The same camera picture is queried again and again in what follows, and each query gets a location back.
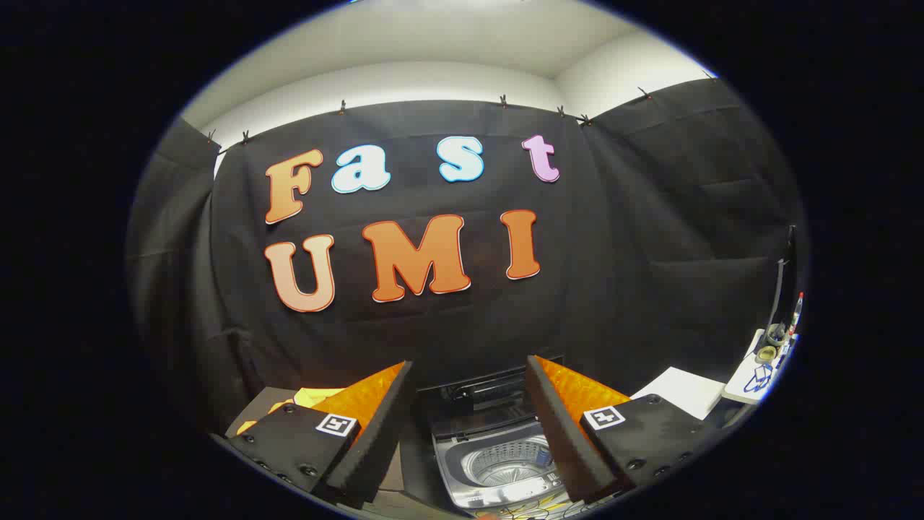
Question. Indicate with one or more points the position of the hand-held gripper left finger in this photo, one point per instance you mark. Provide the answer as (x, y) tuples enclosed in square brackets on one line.
[(375, 433)]

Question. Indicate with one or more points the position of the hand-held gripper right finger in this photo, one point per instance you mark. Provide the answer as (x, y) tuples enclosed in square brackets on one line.
[(563, 433)]

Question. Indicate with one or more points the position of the yellow polo shirt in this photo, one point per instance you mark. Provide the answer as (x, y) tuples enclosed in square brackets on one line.
[(315, 396)]

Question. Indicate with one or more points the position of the grey washing machine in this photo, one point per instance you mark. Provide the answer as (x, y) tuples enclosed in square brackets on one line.
[(498, 469)]

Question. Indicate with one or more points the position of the grey side table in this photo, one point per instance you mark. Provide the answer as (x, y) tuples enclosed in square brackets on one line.
[(271, 396)]

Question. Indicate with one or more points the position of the white flat board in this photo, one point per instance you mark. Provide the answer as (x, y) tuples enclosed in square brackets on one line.
[(686, 391)]

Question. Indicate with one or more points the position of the yellowish tape roll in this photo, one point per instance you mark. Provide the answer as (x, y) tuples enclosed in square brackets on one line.
[(766, 354)]

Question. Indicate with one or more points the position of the grey tape roll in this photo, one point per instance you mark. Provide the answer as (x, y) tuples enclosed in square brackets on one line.
[(776, 334)]

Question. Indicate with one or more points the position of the red cap bottle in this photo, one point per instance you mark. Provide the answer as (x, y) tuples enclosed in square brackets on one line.
[(797, 314)]

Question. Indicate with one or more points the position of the black stand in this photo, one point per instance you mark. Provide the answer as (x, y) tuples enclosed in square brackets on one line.
[(785, 267)]

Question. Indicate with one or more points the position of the row of small cloth clips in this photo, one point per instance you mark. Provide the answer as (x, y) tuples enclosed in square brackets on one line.
[(342, 107)]

